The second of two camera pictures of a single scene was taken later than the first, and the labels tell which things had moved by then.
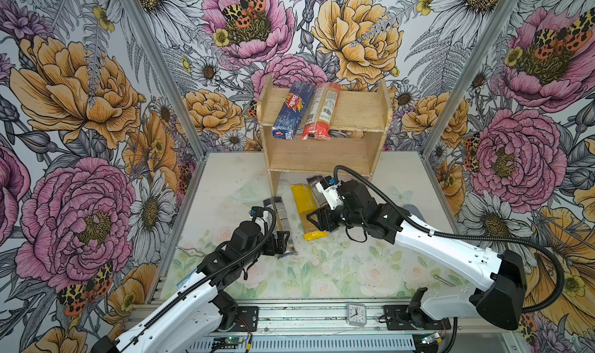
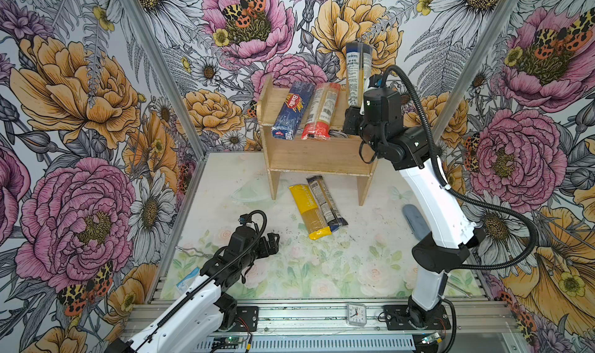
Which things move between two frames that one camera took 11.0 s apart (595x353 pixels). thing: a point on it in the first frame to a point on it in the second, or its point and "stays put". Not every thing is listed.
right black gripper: (324, 217) to (353, 114)
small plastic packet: (180, 283) stays put
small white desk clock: (356, 314) stays put
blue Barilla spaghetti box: (293, 110) stays put
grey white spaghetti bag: (280, 221) to (358, 67)
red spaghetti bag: (321, 110) stays put
